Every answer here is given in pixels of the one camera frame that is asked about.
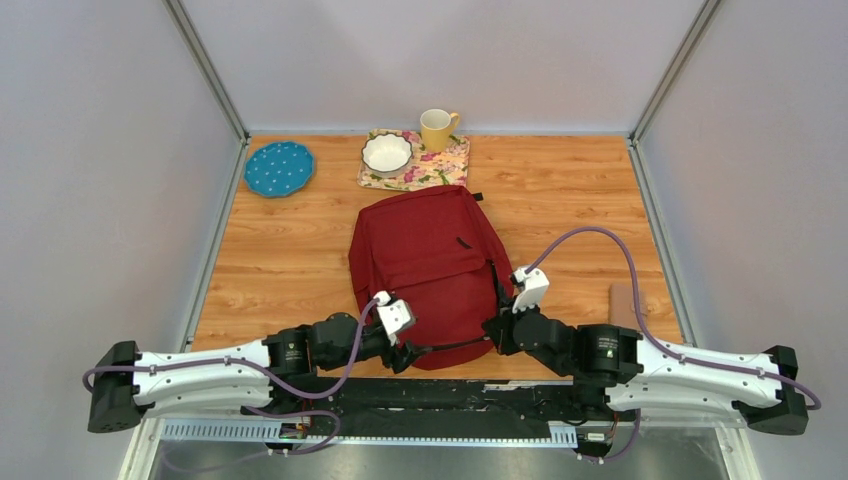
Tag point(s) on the blue polka dot plate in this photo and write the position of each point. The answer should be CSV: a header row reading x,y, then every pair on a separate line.
x,y
279,169

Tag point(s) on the red backpack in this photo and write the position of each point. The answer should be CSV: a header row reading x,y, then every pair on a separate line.
x,y
435,249

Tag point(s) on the white scalloped bowl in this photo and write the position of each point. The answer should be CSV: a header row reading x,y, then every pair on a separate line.
x,y
387,155

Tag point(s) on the floral serving tray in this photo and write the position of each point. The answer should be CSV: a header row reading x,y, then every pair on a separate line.
x,y
425,169

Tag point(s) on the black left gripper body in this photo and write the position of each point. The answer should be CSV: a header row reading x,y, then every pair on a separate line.
x,y
371,346

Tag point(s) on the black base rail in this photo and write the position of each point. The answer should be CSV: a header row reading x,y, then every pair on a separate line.
x,y
464,412

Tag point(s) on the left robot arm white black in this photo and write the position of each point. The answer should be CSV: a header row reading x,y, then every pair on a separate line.
x,y
128,384

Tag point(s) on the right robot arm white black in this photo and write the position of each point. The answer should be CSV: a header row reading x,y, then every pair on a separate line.
x,y
621,369

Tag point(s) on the brown leather wallet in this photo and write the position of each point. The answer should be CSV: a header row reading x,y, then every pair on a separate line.
x,y
621,308

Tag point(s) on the yellow mug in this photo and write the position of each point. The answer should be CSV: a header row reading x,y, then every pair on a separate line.
x,y
436,127

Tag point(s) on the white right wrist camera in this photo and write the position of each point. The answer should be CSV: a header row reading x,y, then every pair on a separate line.
x,y
531,285

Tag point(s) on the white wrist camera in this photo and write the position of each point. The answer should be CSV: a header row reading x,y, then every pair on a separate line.
x,y
394,314
531,285

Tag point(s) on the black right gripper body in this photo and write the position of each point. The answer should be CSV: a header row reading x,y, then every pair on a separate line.
x,y
504,344

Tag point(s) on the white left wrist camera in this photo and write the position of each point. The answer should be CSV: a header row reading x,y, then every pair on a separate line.
x,y
394,314

